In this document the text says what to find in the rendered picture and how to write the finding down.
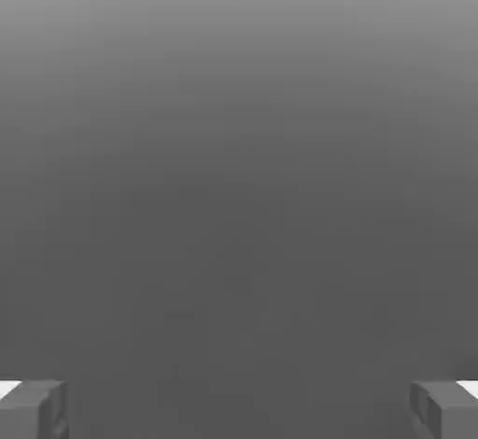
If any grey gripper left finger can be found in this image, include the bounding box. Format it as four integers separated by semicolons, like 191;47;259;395
0;379;70;439

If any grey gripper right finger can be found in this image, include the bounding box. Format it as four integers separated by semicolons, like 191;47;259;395
409;379;478;439

